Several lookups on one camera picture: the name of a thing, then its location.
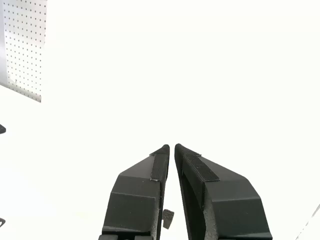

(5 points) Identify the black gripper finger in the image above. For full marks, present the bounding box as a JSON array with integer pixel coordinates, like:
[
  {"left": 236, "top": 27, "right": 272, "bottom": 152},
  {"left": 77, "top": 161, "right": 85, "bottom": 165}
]
[
  {"left": 98, "top": 144, "right": 171, "bottom": 240},
  {"left": 174, "top": 143, "right": 274, "bottom": 240}
]

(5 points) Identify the black foam cube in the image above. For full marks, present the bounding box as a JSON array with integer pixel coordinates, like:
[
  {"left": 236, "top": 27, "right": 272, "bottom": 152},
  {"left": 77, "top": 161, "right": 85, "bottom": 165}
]
[{"left": 162, "top": 209, "right": 175, "bottom": 230}]

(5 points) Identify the white pegboard panel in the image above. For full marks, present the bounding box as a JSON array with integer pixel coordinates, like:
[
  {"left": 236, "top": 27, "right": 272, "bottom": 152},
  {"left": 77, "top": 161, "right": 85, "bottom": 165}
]
[{"left": 1, "top": 0, "right": 48, "bottom": 103}]

